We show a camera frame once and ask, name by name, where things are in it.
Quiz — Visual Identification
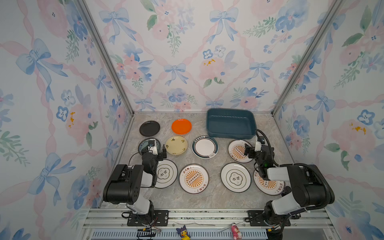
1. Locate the orange sunburst plate back right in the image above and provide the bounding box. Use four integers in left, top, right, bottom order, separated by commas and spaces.
228, 140, 253, 164

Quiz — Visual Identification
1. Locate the cream yellow small plate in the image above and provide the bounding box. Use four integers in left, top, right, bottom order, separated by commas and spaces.
165, 136, 188, 156

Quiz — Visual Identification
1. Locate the aluminium front rail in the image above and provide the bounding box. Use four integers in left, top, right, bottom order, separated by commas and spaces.
78, 209, 340, 240

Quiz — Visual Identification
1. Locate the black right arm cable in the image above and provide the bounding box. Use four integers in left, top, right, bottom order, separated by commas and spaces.
255, 128, 336, 211

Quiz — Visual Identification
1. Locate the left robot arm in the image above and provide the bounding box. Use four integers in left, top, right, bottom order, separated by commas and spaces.
103, 146, 167, 217

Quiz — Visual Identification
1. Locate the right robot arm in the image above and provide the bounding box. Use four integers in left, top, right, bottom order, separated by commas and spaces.
244, 144, 335, 226

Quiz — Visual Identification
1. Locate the white plate clover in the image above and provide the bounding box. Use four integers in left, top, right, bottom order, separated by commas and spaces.
221, 163, 252, 193
155, 160, 178, 189

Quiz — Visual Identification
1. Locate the orange round plate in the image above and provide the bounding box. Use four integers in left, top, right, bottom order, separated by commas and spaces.
172, 119, 192, 135

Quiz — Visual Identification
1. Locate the teal patterned small plate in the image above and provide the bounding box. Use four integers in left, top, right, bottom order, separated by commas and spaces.
138, 138, 162, 155

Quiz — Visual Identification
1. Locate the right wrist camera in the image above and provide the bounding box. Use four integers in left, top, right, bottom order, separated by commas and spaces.
255, 136, 266, 152

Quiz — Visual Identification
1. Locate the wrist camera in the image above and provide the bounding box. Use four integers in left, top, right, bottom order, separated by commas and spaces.
148, 145, 159, 156
255, 136, 266, 152

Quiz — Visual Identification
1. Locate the white plate green red rim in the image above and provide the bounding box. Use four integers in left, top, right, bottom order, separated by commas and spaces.
192, 136, 219, 159

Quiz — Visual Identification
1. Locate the black round plate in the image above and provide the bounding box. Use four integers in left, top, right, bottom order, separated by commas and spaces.
139, 121, 161, 137

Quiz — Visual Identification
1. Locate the orange sunburst plate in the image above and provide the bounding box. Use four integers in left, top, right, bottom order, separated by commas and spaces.
253, 170, 285, 196
228, 140, 253, 164
179, 164, 210, 195

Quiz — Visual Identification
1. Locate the purple yellow toy figure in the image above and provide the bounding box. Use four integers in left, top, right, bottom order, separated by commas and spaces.
176, 225, 191, 240

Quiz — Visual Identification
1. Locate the orange sunburst plate front right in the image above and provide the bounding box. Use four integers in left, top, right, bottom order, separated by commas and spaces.
253, 170, 285, 196

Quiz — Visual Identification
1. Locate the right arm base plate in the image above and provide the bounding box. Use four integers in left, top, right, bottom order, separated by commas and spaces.
245, 210, 284, 227

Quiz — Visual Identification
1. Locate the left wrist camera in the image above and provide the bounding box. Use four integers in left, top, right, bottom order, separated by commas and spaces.
148, 145, 159, 156

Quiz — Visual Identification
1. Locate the orange sunburst plate centre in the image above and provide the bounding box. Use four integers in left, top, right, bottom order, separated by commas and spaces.
179, 164, 210, 195

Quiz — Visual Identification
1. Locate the teal plastic bin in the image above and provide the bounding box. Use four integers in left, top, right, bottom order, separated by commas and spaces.
206, 109, 257, 140

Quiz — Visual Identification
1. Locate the pink toy figure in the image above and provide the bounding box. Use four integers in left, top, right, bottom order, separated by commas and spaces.
231, 223, 243, 240

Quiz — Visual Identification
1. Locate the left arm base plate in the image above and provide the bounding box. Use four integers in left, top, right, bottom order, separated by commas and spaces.
125, 210, 170, 227

